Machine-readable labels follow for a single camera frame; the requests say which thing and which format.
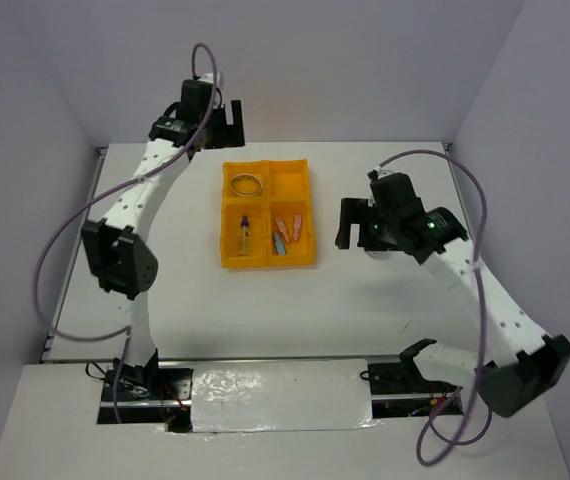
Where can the small spray bottle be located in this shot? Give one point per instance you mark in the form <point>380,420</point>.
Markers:
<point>244,244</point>

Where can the masking tape roll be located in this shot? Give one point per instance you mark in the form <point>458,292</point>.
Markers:
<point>246,185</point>

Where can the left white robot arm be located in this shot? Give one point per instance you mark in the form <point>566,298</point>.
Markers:
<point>116,245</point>

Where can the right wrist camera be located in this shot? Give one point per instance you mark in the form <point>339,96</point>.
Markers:
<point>379,173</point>

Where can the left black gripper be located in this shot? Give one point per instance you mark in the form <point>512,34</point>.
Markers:
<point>235,140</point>

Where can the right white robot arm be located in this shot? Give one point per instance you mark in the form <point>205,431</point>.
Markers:
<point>517,360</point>

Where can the small clear round container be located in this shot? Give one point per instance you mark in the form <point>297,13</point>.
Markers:
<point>380,255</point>

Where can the silver foil sheet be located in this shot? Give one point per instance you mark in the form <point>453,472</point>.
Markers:
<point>280,396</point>

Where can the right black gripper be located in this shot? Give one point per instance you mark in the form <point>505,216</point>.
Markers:
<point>355,210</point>

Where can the metal base rail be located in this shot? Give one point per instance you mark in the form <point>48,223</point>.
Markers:
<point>169,406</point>

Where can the yellow four-compartment tray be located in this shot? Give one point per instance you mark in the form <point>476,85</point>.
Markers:
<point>286,193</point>

